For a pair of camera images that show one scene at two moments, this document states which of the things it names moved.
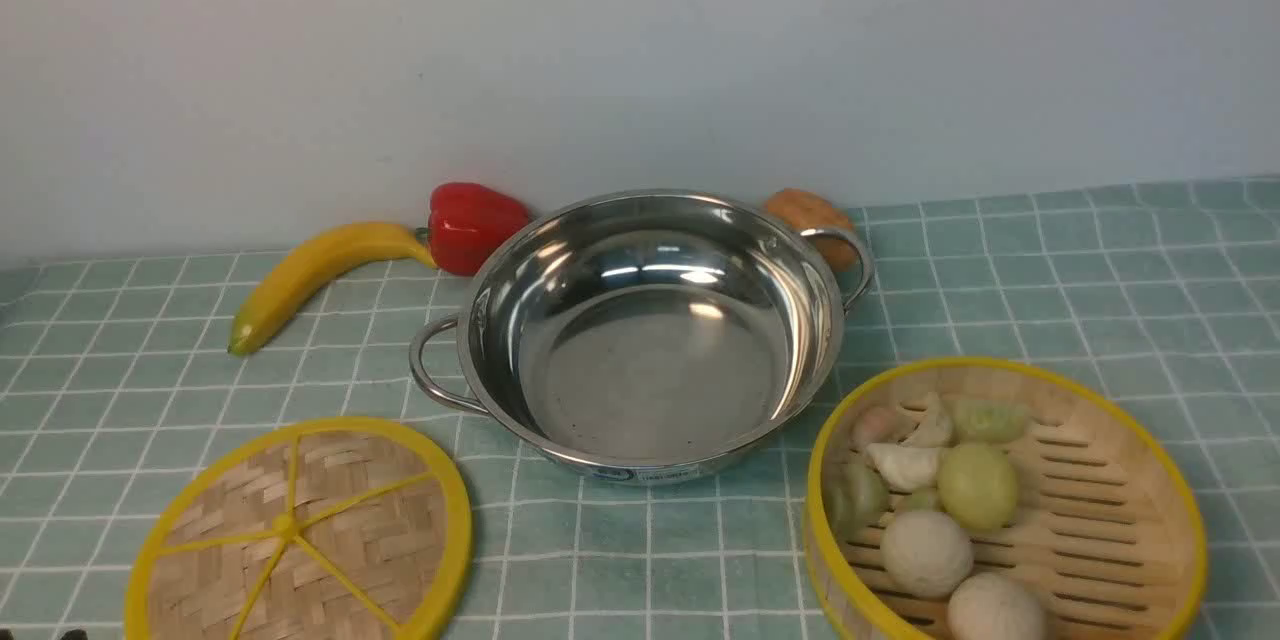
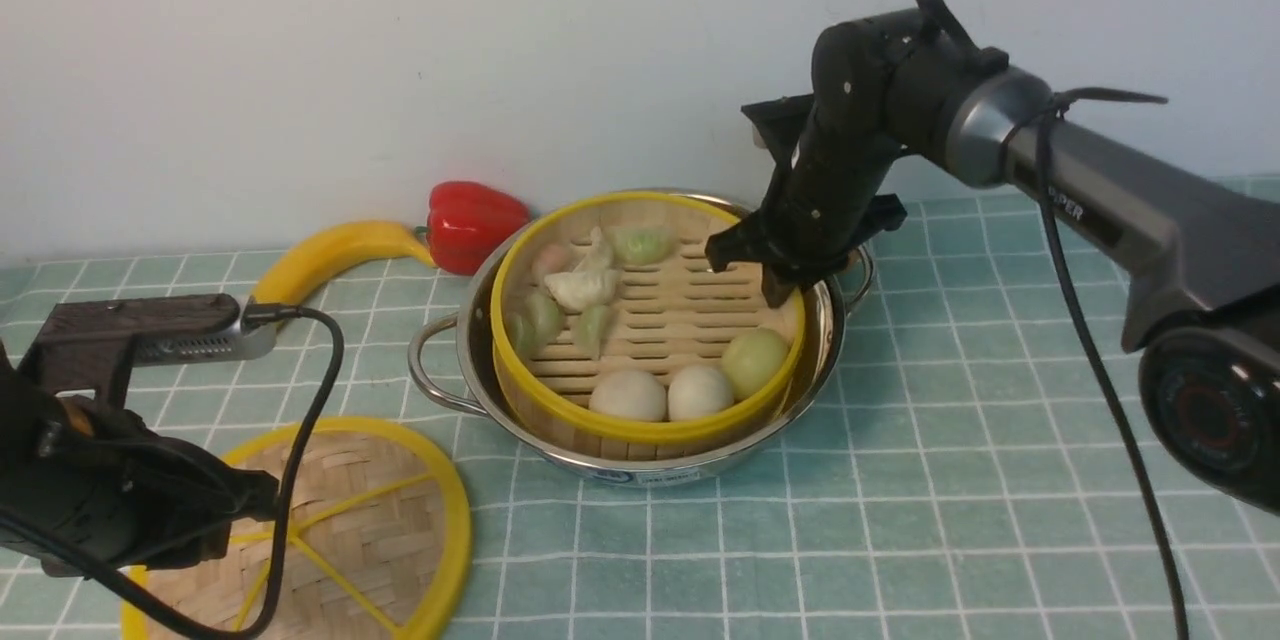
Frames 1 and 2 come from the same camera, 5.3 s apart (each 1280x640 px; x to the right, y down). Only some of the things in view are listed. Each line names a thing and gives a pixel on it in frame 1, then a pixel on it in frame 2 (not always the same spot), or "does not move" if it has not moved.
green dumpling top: x=991 y=421 → x=642 y=246
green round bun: x=977 y=486 → x=753 y=359
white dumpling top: x=933 y=433 → x=599 y=259
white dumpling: x=905 y=468 → x=584 y=288
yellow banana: x=311 y=263 does not move
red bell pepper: x=466 y=222 does not move
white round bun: x=925 y=554 → x=631 y=394
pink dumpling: x=874 y=425 → x=552 y=259
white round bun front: x=996 y=606 → x=698 y=391
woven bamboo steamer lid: x=324 y=528 does not move
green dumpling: x=856 y=497 → x=538 y=324
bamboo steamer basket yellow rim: x=985 y=498 → x=611 y=337
